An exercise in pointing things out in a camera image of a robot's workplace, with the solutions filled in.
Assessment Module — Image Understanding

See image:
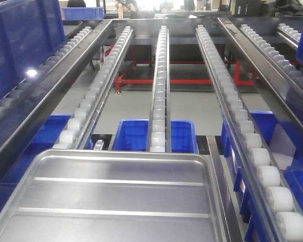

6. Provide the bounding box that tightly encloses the blue bin below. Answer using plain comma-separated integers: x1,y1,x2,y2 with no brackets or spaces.
112,119,198,153
221,111,303,241
0,114,71,212

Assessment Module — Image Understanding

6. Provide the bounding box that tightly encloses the blue bin below left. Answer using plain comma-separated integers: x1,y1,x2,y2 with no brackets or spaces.
0,114,71,212

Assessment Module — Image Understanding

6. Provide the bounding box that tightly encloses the left steel divider rail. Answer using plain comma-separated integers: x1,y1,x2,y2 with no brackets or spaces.
0,20,112,182

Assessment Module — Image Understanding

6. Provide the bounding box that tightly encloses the center white roller track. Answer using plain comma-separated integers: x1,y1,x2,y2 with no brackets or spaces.
146,25,172,152

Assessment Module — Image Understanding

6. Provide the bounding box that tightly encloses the blue crate in background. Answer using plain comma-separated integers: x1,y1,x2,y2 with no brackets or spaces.
62,7,104,20

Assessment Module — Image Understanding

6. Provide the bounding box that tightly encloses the blue bin below right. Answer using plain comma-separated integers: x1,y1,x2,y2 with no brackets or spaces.
221,111,303,241

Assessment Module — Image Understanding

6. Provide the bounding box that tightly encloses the far left roller track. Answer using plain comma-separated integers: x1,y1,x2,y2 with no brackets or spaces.
0,26,92,120

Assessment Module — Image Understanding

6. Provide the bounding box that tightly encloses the blue bin below center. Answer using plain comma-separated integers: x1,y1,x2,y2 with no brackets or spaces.
112,119,198,153

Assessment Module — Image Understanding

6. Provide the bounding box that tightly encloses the lower steel divider rail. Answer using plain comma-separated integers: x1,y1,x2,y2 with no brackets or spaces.
206,136,242,241

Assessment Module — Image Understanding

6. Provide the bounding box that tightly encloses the far right roller track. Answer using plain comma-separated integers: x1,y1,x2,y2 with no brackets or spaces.
239,24,303,98

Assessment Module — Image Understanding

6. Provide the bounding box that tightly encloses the silver metal tray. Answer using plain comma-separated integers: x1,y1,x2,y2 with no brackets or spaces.
0,149,227,241

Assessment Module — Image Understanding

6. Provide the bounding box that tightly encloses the blue plastic bin upper left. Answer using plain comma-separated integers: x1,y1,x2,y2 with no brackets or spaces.
0,1,66,100

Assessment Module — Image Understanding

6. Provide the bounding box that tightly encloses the red metal frame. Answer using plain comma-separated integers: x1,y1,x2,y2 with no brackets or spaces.
115,44,258,91

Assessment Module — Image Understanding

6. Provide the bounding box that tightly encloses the right white roller track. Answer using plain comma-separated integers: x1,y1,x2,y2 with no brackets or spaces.
196,25,303,241

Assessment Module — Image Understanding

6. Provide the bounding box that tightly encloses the white roller track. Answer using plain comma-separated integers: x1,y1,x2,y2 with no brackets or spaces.
53,26,134,149
146,25,172,152
196,25,303,241

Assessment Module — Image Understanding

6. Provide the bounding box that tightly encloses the left white roller track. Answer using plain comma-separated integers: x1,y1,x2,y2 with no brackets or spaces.
53,26,134,149

